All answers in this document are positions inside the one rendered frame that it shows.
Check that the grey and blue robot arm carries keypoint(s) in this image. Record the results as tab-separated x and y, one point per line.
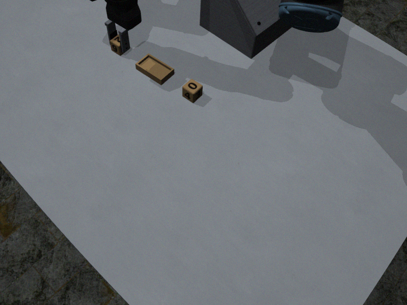
311	15

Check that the tan shallow rectangular tray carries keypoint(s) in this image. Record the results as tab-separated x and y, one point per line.
155	69

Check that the tan wooden cube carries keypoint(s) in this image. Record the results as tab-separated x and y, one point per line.
115	45
192	90

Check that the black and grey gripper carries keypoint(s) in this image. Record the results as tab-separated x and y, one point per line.
125	13

